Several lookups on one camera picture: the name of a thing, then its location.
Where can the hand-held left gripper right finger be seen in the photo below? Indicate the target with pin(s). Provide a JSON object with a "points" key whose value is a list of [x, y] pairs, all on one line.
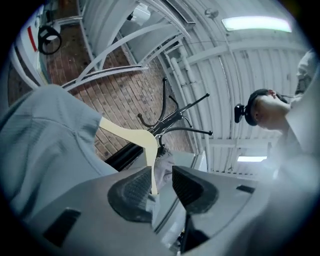
{"points": [[195, 192]]}

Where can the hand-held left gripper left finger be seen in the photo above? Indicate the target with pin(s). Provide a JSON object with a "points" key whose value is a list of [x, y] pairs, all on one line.
{"points": [[130, 197]]}

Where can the cream wooden clothes hanger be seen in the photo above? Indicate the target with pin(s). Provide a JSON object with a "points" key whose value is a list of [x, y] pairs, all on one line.
{"points": [[135, 136]]}

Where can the light blue shirt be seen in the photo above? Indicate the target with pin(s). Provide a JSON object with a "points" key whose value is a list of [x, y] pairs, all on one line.
{"points": [[45, 140]]}

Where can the grey refrigerator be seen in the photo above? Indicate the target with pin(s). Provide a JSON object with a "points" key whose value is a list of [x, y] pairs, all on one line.
{"points": [[190, 160]]}

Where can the crumpled grey garment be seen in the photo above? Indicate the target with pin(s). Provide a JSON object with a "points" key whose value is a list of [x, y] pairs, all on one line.
{"points": [[163, 165]]}

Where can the white ceiling light bar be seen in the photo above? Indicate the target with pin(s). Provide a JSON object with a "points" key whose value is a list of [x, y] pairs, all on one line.
{"points": [[251, 159], [257, 24]]}

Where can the black metal coat rack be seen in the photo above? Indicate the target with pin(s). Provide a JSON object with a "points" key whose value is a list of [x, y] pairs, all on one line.
{"points": [[175, 117]]}

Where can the person's head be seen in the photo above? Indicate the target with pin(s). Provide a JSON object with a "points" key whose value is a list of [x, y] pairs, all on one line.
{"points": [[272, 112]]}

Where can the person's white jacket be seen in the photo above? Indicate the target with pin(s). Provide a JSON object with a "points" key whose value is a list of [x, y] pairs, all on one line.
{"points": [[300, 130]]}

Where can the white metal shelf rack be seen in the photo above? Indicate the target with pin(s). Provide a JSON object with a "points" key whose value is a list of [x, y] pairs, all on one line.
{"points": [[105, 57]]}

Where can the round ceiling fixture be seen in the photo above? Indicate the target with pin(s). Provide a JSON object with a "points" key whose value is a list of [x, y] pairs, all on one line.
{"points": [[211, 12]]}

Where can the white device on shelf rack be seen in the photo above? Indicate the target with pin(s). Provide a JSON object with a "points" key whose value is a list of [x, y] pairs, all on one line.
{"points": [[140, 15]]}

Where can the white panel with red stripe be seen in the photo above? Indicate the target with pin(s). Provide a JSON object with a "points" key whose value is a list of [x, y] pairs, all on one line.
{"points": [[32, 38]]}

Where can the black head camera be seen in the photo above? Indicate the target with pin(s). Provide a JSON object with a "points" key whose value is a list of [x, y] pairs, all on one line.
{"points": [[240, 112]]}

